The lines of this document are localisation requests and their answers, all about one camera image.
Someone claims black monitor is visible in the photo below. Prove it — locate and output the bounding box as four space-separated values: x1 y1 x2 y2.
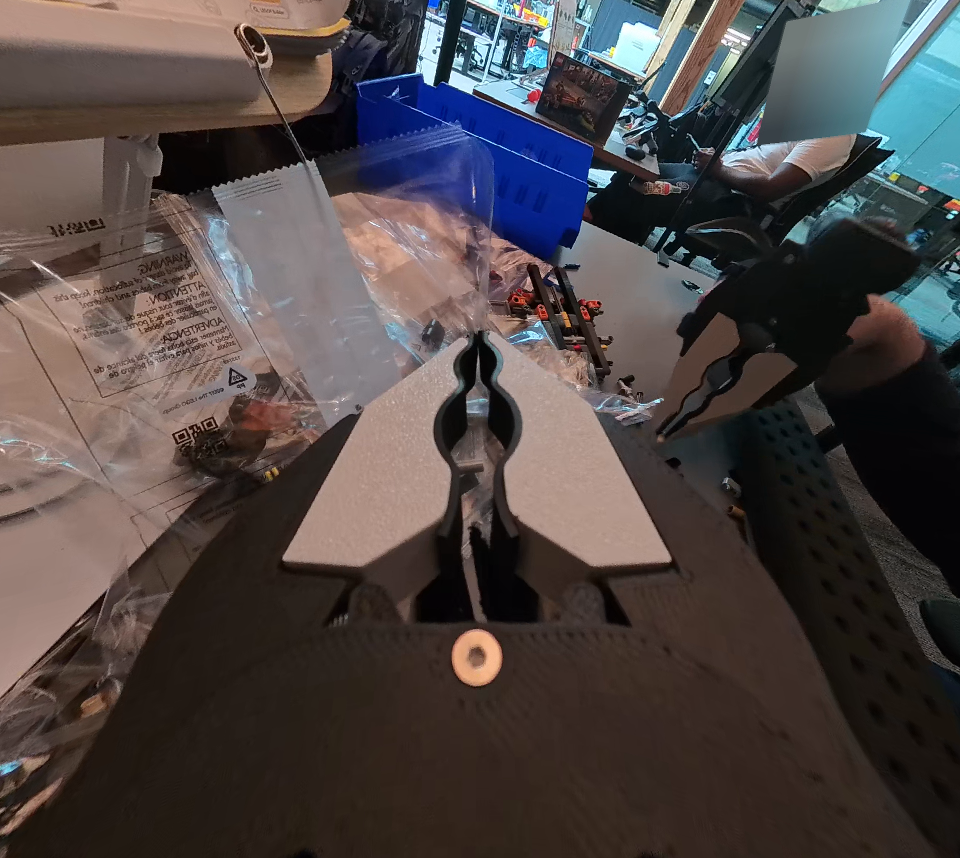
708 0 810 118

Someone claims large clear bag white label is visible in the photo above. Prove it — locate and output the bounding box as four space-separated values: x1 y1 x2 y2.
0 194 406 492

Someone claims white slotted stand leg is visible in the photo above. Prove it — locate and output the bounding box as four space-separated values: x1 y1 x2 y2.
99 134 164 261

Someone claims wooden desk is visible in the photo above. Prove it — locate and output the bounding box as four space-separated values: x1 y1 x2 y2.
472 78 661 182

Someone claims person's right hand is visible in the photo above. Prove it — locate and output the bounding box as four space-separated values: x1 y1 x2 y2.
816 294 931 394

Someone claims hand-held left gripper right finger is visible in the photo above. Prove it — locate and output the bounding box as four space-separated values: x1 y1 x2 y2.
478 335 674 624

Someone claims pile of clear lego bags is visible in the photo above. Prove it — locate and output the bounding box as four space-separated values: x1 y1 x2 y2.
0 123 665 829

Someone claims metal wire page holder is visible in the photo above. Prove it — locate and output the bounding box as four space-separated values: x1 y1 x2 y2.
234 22 318 167

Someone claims lego car set box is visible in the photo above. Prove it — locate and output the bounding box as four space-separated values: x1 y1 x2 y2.
536 53 633 143

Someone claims black mesh office chair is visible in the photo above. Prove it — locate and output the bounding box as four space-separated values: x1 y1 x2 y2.
682 134 897 267

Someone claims lego chassis frame assembly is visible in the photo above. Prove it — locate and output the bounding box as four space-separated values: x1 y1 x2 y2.
506 264 616 381

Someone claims white book stand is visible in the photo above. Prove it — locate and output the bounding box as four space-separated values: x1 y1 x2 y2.
0 0 280 111

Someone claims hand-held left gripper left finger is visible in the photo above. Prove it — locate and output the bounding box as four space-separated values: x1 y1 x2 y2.
281 333 481 624

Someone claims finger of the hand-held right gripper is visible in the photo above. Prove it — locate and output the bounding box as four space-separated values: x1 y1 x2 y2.
662 347 800 442
657 313 749 441

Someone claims blue plastic bin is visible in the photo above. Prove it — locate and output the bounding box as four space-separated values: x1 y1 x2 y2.
356 74 594 252

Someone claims black perforated pad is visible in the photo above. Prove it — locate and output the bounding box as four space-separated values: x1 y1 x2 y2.
660 397 960 852

